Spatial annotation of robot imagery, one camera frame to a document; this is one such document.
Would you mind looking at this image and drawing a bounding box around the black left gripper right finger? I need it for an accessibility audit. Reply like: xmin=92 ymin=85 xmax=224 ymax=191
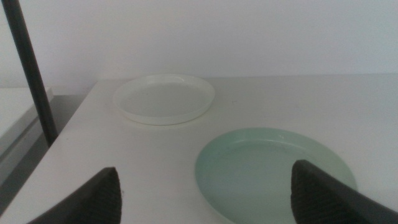
xmin=290 ymin=159 xmax=398 ymax=224

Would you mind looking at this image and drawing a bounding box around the black upright pole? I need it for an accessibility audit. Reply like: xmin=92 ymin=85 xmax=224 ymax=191
xmin=1 ymin=0 xmax=59 ymax=147

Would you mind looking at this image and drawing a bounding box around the white shallow bowl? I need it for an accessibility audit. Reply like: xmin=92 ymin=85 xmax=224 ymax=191
xmin=113 ymin=73 xmax=216 ymax=126

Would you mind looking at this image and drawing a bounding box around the pale green shallow bowl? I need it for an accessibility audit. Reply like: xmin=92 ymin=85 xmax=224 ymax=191
xmin=195 ymin=127 xmax=358 ymax=224

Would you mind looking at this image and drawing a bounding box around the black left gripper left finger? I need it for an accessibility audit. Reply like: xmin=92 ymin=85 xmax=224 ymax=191
xmin=27 ymin=167 xmax=123 ymax=224

